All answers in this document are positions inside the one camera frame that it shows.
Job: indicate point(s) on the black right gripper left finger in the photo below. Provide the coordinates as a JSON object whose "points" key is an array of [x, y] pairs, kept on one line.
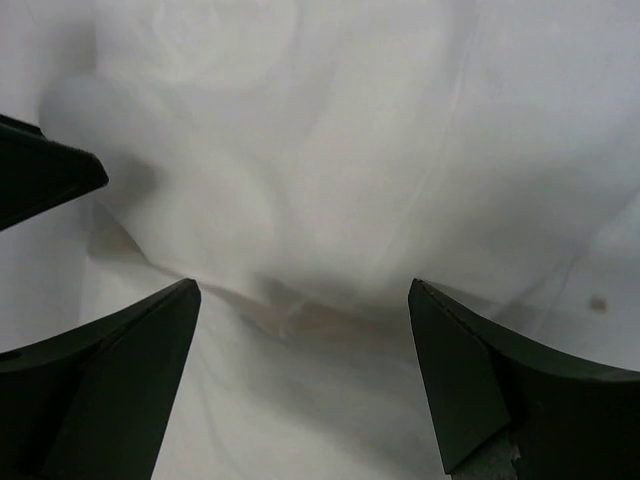
{"points": [[94, 402]]}

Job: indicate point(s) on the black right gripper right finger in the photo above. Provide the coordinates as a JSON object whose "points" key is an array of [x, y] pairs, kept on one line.
{"points": [[504, 406]]}

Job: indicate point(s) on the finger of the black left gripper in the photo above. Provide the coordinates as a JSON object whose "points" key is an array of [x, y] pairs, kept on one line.
{"points": [[38, 174]]}

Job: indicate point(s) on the white printed t-shirt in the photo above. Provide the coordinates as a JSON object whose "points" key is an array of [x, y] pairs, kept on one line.
{"points": [[304, 162]]}

